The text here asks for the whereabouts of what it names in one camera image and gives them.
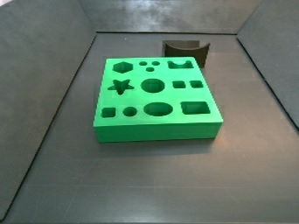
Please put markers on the black curved foam piece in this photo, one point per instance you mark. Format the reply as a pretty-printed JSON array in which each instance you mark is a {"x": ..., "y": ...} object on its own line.
[{"x": 186, "y": 48}]

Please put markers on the green shape sorter block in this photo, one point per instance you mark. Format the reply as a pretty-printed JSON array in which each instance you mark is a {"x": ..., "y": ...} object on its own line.
[{"x": 155, "y": 99}]

